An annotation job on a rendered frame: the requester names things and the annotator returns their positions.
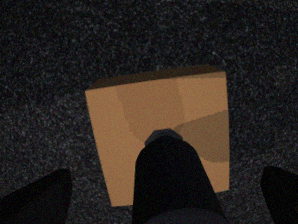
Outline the tan wooden block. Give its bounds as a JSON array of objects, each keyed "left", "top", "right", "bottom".
[{"left": 85, "top": 64, "right": 230, "bottom": 206}]

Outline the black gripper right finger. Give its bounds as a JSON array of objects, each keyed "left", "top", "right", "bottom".
[{"left": 259, "top": 167, "right": 298, "bottom": 224}]

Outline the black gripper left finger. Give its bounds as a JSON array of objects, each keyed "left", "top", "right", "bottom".
[{"left": 0, "top": 169, "right": 73, "bottom": 224}]

